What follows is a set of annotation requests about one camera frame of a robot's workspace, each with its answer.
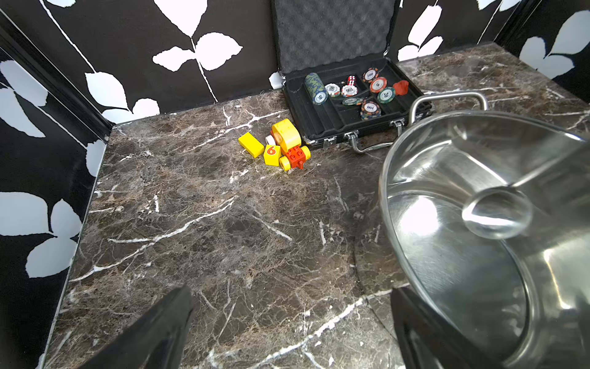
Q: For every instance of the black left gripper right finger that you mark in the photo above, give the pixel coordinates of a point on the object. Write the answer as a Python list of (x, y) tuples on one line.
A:
[(426, 340)]

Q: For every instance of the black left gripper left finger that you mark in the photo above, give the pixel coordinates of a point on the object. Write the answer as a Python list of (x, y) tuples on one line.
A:
[(155, 340)]

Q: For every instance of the long metal spoon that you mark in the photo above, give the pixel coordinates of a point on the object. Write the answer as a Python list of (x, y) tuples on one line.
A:
[(504, 212)]

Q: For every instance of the large steel pot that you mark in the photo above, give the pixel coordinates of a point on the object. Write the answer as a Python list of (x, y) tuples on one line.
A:
[(524, 301)]

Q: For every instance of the yellow number six cube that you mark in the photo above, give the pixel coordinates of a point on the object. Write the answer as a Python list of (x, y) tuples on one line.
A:
[(272, 155)]

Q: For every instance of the flat yellow toy brick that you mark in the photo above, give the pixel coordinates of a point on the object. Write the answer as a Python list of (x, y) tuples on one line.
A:
[(251, 145)]

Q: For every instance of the yellow rounded toy block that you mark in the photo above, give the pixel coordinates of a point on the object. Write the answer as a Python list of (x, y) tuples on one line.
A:
[(286, 135)]

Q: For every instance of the red toy piece in case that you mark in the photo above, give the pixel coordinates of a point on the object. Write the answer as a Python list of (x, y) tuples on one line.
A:
[(401, 88)]

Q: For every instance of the blue green chip stack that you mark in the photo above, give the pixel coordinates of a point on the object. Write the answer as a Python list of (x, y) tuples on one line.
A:
[(315, 89)]

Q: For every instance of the red dice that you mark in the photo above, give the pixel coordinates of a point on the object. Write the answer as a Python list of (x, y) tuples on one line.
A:
[(351, 80)]

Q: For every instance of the black poker chip case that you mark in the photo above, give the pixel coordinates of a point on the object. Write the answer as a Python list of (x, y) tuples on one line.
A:
[(336, 39)]

